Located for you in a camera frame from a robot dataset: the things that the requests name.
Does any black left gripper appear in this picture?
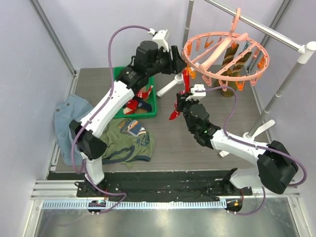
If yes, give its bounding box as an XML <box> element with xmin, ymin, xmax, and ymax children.
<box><xmin>147</xmin><ymin>46</ymin><xmax>187</xmax><ymax>78</ymax></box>

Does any red patterned sock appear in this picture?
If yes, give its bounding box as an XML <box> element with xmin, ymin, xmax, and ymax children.
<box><xmin>169</xmin><ymin>69</ymin><xmax>190</xmax><ymax>120</ymax></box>
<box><xmin>126</xmin><ymin>85</ymin><xmax>153</xmax><ymax>112</ymax></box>

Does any orange clothespin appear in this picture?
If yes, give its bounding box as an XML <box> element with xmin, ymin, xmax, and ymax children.
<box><xmin>186</xmin><ymin>65</ymin><xmax>197</xmax><ymax>79</ymax></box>
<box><xmin>235</xmin><ymin>81</ymin><xmax>245</xmax><ymax>91</ymax></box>
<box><xmin>250</xmin><ymin>78</ymin><xmax>258</xmax><ymax>86</ymax></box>

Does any navy santa sock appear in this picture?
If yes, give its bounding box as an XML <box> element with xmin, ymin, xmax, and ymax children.
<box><xmin>137</xmin><ymin>100</ymin><xmax>152</xmax><ymax>112</ymax></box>
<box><xmin>123</xmin><ymin>107</ymin><xmax>136</xmax><ymax>115</ymax></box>

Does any green striped sock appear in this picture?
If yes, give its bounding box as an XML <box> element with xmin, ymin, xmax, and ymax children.
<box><xmin>220</xmin><ymin>50</ymin><xmax>252</xmax><ymax>97</ymax></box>
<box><xmin>213</xmin><ymin>42</ymin><xmax>239</xmax><ymax>90</ymax></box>

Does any tan sock brown cuff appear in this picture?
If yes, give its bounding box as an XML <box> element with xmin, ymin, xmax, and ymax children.
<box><xmin>134</xmin><ymin>96</ymin><xmax>150</xmax><ymax>114</ymax></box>

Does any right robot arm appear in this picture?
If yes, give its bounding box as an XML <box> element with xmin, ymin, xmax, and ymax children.
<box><xmin>176</xmin><ymin>93</ymin><xmax>299</xmax><ymax>195</ymax></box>

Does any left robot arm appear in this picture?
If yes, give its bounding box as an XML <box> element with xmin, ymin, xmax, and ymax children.
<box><xmin>69</xmin><ymin>40</ymin><xmax>186</xmax><ymax>197</ymax></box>

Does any pink round sock hanger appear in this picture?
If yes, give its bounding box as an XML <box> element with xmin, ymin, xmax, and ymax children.
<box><xmin>182</xmin><ymin>8</ymin><xmax>270</xmax><ymax>87</ymax></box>

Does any green plastic tray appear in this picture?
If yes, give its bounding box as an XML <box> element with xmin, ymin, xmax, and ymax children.
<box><xmin>114</xmin><ymin>77</ymin><xmax>158</xmax><ymax>119</ymax></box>

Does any olive green t-shirt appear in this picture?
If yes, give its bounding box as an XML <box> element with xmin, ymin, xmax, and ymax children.
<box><xmin>100</xmin><ymin>118</ymin><xmax>156</xmax><ymax>168</ymax></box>

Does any silver horizontal rack bar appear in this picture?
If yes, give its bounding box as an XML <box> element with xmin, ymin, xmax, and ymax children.
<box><xmin>205</xmin><ymin>0</ymin><xmax>302</xmax><ymax>51</ymax></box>

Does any silver rack upright pole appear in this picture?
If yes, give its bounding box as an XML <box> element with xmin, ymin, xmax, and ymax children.
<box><xmin>248</xmin><ymin>62</ymin><xmax>303</xmax><ymax>138</ymax></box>

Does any light blue cloth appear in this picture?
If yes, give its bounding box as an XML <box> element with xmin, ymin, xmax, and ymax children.
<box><xmin>54</xmin><ymin>94</ymin><xmax>93</xmax><ymax>166</ymax></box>

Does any white rack corner joint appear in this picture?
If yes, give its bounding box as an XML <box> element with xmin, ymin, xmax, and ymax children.
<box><xmin>297</xmin><ymin>41</ymin><xmax>316</xmax><ymax>64</ymax></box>

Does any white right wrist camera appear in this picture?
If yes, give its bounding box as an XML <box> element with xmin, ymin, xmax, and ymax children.
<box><xmin>186</xmin><ymin>84</ymin><xmax>206</xmax><ymax>101</ymax></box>

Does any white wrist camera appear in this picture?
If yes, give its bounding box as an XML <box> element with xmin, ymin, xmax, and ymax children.
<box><xmin>186</xmin><ymin>84</ymin><xmax>206</xmax><ymax>101</ymax></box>
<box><xmin>148</xmin><ymin>28</ymin><xmax>169</xmax><ymax>52</ymax></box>

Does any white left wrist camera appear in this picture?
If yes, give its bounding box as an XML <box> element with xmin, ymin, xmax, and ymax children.
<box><xmin>148</xmin><ymin>28</ymin><xmax>169</xmax><ymax>52</ymax></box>

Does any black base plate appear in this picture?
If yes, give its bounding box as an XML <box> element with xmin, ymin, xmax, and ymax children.
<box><xmin>75</xmin><ymin>170</ymin><xmax>253</xmax><ymax>202</ymax></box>

